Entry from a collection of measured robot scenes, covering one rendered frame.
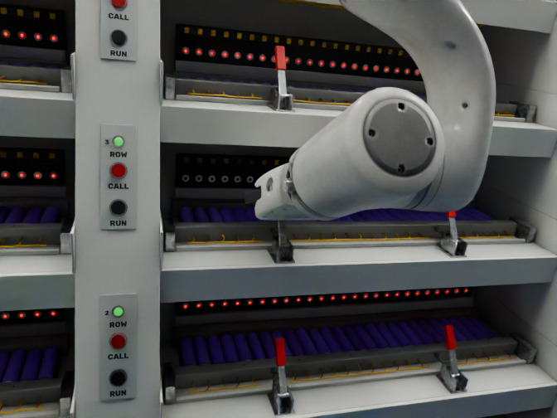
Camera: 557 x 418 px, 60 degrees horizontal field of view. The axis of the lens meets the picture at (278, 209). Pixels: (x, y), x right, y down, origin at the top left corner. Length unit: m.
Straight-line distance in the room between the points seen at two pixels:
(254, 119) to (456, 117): 0.27
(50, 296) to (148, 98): 0.26
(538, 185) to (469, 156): 0.47
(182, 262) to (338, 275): 0.21
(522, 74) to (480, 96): 0.51
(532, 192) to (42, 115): 0.74
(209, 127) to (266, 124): 0.07
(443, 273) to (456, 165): 0.33
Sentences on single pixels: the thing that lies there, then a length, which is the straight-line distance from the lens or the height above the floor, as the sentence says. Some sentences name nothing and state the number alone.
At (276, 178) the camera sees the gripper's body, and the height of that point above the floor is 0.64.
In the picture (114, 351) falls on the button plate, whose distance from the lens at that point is 0.61.
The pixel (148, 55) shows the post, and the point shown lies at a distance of 0.62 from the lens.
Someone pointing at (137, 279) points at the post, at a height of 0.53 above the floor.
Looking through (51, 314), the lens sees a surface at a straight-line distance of 0.78.
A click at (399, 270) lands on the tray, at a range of 0.70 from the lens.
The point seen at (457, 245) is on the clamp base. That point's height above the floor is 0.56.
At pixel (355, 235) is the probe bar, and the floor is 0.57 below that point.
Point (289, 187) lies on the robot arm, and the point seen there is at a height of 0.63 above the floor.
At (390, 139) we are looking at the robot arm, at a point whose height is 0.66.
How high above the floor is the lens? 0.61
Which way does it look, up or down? level
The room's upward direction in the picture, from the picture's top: straight up
